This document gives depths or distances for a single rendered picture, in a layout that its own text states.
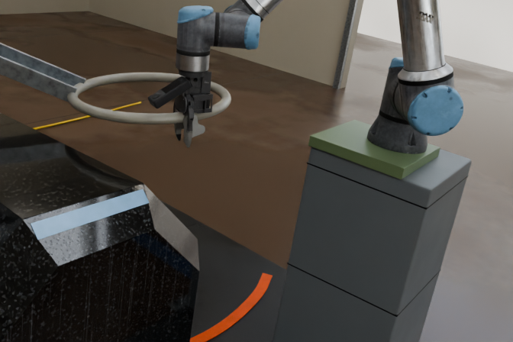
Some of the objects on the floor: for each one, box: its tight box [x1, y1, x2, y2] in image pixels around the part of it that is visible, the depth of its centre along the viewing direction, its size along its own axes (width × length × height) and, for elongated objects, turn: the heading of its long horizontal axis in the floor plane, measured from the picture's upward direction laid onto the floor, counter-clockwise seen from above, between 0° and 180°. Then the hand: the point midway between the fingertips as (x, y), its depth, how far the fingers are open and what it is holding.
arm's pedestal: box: [273, 147, 472, 342], centre depth 219 cm, size 50×50×85 cm
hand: (181, 140), depth 178 cm, fingers closed on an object, 5 cm apart
